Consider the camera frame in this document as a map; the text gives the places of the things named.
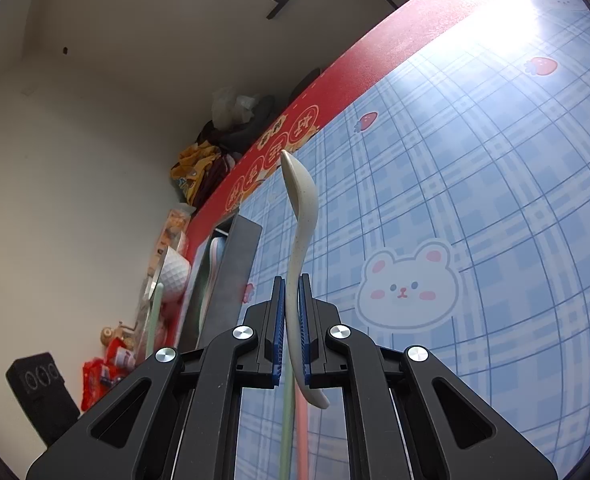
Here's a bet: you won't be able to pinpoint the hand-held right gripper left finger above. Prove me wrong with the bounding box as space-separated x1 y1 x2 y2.
25 275 286 480

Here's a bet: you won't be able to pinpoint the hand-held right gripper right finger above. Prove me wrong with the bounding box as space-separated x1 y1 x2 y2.
297 272 560 480

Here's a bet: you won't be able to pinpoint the metal utensil tray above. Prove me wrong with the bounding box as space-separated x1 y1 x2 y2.
180 214 264 351

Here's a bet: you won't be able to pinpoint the beige spoon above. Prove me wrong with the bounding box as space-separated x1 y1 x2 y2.
280 149 332 409

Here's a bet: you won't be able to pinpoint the green chopstick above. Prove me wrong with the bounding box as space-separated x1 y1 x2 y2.
277 385 296 480
145 282 166 361

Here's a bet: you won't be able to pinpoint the red snack packet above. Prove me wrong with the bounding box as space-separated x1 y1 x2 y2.
81 337 138 411

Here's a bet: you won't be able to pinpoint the small brown figurine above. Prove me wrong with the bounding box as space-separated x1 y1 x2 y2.
100 322 136 347

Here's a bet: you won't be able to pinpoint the pink chopstick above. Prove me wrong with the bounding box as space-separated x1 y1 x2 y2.
295 389 312 480

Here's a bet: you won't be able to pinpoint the white dimpled bowl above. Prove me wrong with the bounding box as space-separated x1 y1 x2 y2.
152 247 192 305

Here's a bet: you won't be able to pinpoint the orange snack packet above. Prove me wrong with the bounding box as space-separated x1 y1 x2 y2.
147 207 196 286

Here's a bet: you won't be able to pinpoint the dark maroon cloth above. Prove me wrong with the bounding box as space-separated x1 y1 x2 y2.
195 154 239 207

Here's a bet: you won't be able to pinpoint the yellow bag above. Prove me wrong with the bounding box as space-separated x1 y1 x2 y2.
170 142 224 202

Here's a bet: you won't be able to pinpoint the blue plaid tablecloth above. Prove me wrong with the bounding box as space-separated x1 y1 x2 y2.
175 0 590 480

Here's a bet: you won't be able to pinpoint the clear plastic bag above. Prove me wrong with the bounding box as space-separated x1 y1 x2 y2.
211 87 260 133

